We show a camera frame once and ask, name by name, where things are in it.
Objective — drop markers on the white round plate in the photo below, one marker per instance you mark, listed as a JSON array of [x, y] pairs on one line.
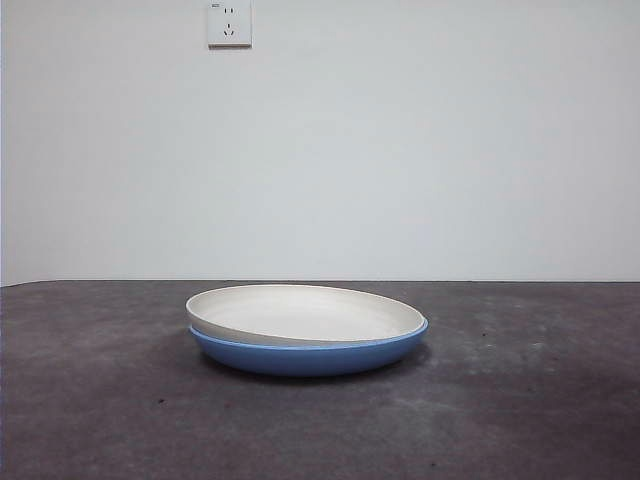
[[300, 315]]

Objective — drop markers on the white wall socket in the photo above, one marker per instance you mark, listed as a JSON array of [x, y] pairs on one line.
[[230, 30]]

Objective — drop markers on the blue round plate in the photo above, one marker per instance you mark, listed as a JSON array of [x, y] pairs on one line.
[[310, 360]]

